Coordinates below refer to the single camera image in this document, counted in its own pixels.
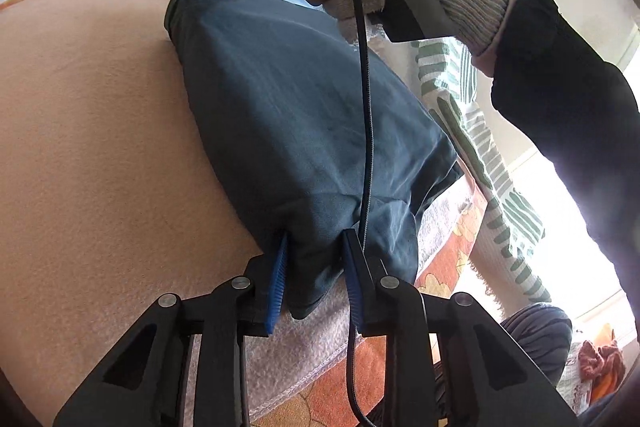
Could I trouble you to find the green white patterned pillow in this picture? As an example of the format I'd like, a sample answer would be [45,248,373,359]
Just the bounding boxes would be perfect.
[366,13,551,308]

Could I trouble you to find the pink bed blanket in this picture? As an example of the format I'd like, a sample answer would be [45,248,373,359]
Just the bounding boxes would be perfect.
[0,0,386,423]

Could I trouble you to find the dark navy pants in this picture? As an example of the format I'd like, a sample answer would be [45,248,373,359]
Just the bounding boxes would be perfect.
[165,0,461,319]

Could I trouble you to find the black sleeved right forearm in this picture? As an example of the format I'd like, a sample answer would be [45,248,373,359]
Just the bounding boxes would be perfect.
[472,0,640,323]

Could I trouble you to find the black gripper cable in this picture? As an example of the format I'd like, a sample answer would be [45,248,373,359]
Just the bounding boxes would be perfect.
[311,0,377,427]

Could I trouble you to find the orange floral mattress sheet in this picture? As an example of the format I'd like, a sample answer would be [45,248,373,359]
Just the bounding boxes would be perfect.
[0,0,497,427]

